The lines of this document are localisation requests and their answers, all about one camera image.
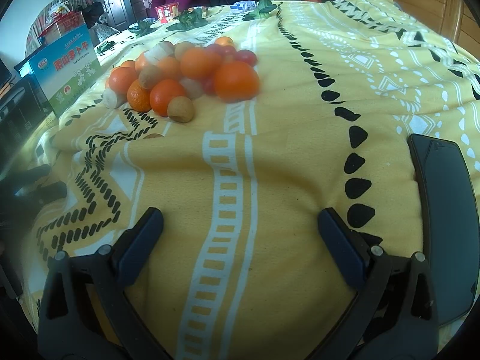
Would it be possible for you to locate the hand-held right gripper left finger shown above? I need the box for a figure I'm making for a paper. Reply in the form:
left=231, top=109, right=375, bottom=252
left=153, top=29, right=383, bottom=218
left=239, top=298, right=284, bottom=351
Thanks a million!
left=37, top=207, right=166, bottom=360

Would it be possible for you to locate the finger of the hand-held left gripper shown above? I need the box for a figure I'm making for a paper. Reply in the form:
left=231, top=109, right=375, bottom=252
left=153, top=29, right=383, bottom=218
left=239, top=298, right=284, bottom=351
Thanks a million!
left=13, top=164, right=51, bottom=186
left=20, top=182, right=68, bottom=209

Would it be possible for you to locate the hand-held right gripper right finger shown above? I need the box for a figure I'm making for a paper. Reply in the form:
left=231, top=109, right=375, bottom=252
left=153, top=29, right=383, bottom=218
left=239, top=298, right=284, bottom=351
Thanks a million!
left=318, top=208, right=440, bottom=360

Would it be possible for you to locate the beige sugarcane piece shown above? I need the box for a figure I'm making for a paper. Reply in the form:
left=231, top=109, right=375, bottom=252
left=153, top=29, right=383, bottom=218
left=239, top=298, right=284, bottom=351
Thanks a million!
left=144, top=43, right=175, bottom=66
left=103, top=88, right=128, bottom=109
left=181, top=78, right=205, bottom=99

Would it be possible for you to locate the pile of oranges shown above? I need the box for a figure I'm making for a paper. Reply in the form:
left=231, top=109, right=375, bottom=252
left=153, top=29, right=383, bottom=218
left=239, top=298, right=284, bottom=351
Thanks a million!
left=107, top=35, right=261, bottom=118

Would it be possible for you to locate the black box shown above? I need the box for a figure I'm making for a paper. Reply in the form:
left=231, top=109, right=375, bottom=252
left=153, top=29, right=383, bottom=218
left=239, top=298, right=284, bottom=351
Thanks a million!
left=0, top=75, right=55, bottom=132

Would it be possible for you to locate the yellow patterned blanket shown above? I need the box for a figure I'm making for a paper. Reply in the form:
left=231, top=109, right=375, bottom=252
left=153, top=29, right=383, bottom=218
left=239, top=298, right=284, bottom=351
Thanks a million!
left=19, top=0, right=480, bottom=360

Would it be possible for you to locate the black monitor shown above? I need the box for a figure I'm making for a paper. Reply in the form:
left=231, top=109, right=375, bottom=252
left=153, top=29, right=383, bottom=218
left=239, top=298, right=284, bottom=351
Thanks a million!
left=0, top=56, right=12, bottom=87

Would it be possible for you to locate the blue and green cardboard box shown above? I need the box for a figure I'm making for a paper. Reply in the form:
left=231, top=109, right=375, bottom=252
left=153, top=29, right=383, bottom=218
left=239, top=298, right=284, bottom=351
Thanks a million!
left=14, top=22, right=103, bottom=118

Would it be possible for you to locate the black smartphone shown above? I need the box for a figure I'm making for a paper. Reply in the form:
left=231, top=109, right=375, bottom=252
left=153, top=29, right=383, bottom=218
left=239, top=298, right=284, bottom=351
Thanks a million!
left=407, top=133, right=475, bottom=327

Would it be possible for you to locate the red and white carton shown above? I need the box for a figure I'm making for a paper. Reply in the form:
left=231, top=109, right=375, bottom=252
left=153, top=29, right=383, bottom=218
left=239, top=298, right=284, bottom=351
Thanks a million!
left=37, top=2, right=89, bottom=44

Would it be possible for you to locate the dark bag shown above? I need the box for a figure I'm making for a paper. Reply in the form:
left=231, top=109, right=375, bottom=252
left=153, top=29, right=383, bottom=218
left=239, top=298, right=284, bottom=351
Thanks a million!
left=80, top=2, right=109, bottom=27

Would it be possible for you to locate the dark wooden door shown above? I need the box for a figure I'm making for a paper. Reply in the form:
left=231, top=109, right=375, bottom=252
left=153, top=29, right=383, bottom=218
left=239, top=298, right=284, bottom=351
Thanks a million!
left=95, top=0, right=130, bottom=32

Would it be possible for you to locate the red instant noodle cup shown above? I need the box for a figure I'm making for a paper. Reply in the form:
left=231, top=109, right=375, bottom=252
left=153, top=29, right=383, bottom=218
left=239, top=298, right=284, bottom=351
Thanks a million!
left=154, top=3, right=181, bottom=24

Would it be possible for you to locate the wooden cabinet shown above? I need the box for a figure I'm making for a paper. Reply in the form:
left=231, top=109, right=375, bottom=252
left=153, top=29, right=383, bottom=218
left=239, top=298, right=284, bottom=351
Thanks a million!
left=375, top=0, right=480, bottom=61

